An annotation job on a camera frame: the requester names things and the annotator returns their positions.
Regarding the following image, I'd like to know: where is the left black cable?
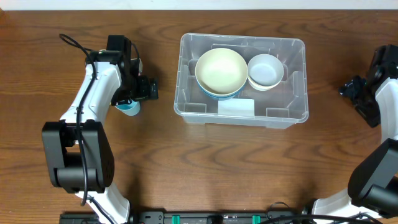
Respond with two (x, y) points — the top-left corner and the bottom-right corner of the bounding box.
(58, 33), (116, 224)

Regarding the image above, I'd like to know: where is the black cable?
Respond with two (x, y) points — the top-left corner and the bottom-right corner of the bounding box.
(264, 201), (383, 224)
(58, 33), (116, 224)

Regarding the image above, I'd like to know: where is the grey small bowl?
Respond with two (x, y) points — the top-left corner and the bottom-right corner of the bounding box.
(248, 54), (284, 88)

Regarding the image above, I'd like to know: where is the right black cable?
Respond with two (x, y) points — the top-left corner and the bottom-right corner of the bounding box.
(264, 201), (383, 224)

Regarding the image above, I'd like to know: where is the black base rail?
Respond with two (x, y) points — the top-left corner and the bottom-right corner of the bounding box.
(58, 210), (371, 224)

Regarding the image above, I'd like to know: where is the light blue plastic cup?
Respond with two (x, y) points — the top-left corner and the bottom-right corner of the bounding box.
(116, 100), (141, 116)

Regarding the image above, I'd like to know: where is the white label on bin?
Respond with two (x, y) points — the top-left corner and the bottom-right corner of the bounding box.
(218, 98), (255, 116)

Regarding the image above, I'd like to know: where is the clear plastic storage bin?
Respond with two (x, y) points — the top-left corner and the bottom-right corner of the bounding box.
(174, 33), (309, 129)

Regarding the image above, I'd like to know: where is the white small bowl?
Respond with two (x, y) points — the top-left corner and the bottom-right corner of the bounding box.
(248, 77), (282, 92)

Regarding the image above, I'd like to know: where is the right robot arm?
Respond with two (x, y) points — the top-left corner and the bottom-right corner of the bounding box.
(306, 45), (397, 223)

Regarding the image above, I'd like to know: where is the beige large bowl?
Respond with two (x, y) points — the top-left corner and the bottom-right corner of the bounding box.
(195, 48), (248, 96)

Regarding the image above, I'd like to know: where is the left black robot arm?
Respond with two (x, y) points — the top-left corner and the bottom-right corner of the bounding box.
(42, 34), (159, 223)

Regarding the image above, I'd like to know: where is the dark blue large bowl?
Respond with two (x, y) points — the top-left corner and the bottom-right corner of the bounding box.
(202, 90), (239, 100)

